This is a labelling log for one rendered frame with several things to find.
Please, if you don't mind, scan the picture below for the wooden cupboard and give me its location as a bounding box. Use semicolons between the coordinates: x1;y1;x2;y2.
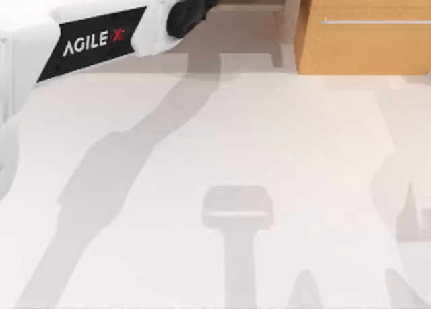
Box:
187;0;431;75

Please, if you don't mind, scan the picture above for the wooden cupboard door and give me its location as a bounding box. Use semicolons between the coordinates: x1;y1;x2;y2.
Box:
294;0;431;75

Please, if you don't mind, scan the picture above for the long metal handle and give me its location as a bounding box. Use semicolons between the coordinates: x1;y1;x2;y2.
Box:
319;16;431;26

